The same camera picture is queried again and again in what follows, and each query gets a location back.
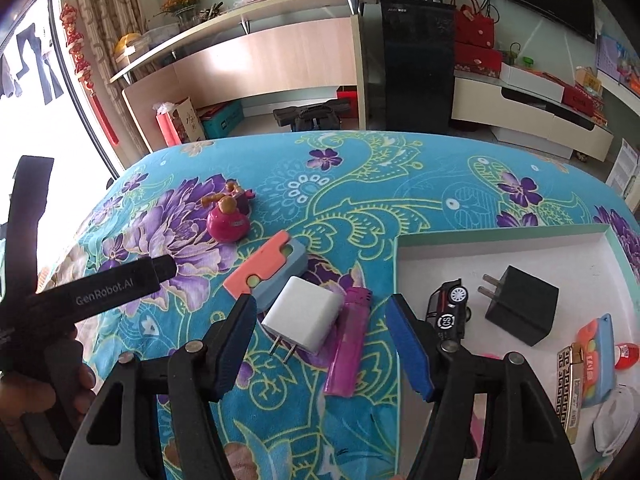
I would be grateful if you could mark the black charger plug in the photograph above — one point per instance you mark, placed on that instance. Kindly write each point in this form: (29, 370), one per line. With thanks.
(525, 305)

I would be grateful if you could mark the person's left hand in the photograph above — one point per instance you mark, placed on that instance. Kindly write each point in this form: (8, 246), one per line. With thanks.
(84, 385)

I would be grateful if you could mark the red gift bag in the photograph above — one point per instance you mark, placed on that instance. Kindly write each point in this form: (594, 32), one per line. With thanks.
(472, 25)

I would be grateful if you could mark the beige carton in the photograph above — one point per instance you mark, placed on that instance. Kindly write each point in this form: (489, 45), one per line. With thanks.
(190, 120)

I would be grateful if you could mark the yellow container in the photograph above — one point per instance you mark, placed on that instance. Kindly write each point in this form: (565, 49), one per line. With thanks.
(127, 46)

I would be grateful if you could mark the pink doll toy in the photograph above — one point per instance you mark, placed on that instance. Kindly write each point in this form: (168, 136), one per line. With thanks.
(227, 222)

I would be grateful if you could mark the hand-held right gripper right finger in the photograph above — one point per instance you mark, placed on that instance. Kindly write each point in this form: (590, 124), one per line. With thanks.
(407, 345)

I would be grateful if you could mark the black water dispenser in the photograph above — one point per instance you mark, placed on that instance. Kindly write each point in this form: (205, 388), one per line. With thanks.
(415, 70)

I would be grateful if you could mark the teal rimmed white tray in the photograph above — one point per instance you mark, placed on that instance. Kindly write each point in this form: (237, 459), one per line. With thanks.
(450, 260)

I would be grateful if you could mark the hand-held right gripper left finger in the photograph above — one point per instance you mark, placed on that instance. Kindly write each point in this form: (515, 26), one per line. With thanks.
(237, 340)

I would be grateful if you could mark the red gift box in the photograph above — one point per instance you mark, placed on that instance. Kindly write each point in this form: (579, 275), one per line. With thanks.
(477, 59)

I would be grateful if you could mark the black stepper machine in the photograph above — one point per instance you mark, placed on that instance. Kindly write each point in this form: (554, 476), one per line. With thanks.
(310, 114)

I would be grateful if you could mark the white paper sheet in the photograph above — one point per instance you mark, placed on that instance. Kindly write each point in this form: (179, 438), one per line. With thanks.
(625, 167)

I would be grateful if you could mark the red paper bag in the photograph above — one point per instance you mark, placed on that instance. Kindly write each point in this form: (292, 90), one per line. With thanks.
(167, 127)

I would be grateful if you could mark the wall poster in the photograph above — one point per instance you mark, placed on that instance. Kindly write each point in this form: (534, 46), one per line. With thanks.
(620, 62)

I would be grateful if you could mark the black toy car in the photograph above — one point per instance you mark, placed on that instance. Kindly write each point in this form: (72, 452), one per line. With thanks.
(447, 310)

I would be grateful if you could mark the small red and white bottle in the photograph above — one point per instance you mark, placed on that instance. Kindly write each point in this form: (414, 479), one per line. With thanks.
(627, 356)

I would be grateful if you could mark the white charger plug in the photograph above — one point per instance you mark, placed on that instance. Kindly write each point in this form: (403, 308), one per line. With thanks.
(305, 315)

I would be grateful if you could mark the yellow flower bouquet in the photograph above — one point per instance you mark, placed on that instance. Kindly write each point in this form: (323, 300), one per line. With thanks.
(186, 2)

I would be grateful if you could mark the dark hanging clothes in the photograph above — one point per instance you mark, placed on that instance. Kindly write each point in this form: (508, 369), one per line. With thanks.
(30, 65)

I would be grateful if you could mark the white television stand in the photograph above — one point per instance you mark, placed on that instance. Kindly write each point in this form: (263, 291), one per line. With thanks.
(480, 105)

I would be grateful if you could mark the white flat box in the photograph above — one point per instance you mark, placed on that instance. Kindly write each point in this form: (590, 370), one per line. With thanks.
(530, 80)

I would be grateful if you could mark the red hanging ornament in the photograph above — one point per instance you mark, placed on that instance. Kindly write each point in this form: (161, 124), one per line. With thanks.
(82, 65)

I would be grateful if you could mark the gold patterned lighter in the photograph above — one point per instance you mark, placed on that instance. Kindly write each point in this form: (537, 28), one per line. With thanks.
(570, 390)

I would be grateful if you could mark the purple lighter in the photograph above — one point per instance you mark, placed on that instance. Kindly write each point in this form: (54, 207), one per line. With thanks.
(345, 350)

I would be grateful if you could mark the red flat boxes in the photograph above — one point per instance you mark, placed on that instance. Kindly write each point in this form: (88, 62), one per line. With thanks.
(582, 97)

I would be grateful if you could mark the patterned curtain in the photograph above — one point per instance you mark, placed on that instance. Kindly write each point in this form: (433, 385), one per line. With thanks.
(110, 10)

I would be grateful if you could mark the wooden bar counter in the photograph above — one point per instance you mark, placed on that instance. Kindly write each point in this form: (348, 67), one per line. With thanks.
(280, 60)

